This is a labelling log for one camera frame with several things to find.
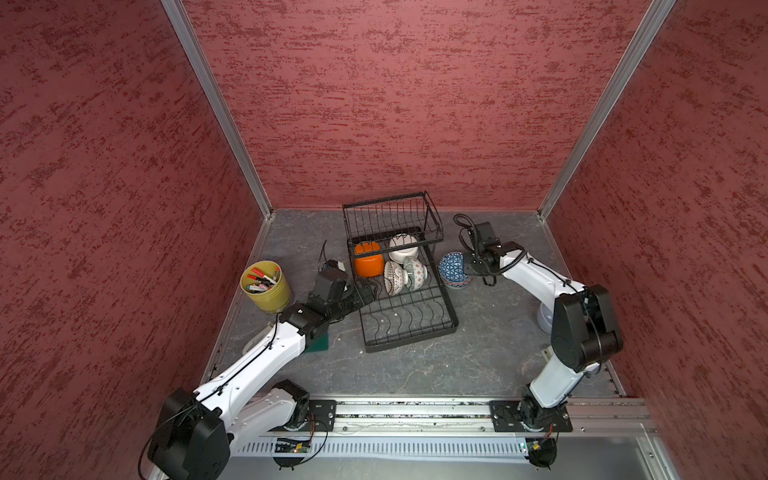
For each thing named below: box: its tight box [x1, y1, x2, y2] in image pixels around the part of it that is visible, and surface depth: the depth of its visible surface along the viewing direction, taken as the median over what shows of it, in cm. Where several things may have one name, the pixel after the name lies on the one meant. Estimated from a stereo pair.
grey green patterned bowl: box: [403, 256, 428, 292], surface depth 92 cm
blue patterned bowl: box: [438, 251, 473, 288], surface depth 99 cm
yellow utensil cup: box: [240, 260, 293, 313], surface depth 87 cm
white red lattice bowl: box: [383, 261, 408, 296], surface depth 92 cm
